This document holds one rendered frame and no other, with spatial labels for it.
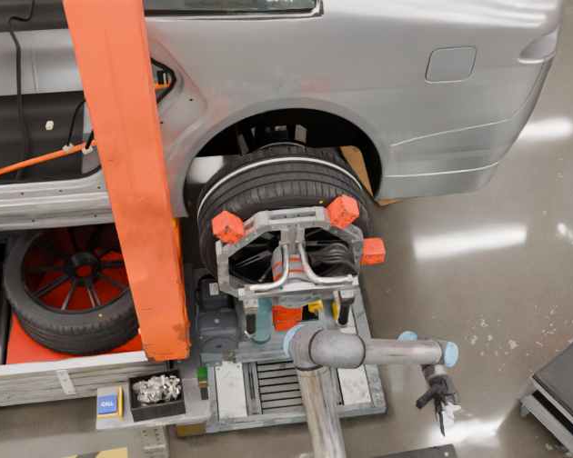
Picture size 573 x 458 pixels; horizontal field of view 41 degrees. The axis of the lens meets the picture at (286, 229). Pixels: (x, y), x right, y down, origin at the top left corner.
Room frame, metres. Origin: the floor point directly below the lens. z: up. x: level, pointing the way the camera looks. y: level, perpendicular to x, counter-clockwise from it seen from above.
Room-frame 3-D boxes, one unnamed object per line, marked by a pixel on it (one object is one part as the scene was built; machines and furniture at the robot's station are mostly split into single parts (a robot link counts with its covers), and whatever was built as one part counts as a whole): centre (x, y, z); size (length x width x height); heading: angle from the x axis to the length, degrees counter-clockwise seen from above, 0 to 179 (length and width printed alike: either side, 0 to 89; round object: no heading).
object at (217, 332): (1.77, 0.30, 0.26); 0.42 x 0.18 x 0.35; 10
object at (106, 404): (1.21, 0.64, 0.47); 0.07 x 0.07 x 0.02; 10
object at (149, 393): (1.24, 0.46, 0.51); 0.20 x 0.14 x 0.13; 104
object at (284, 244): (1.52, 0.06, 1.03); 0.19 x 0.18 x 0.11; 10
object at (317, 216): (1.66, -0.02, 0.85); 0.54 x 0.07 x 0.54; 100
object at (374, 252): (1.72, -0.33, 0.85); 0.09 x 0.08 x 0.07; 100
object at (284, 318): (1.69, -0.01, 0.48); 0.16 x 0.12 x 0.17; 10
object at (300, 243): (1.55, -0.14, 1.03); 0.19 x 0.18 x 0.11; 10
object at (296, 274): (1.59, -0.03, 0.85); 0.21 x 0.14 x 0.14; 10
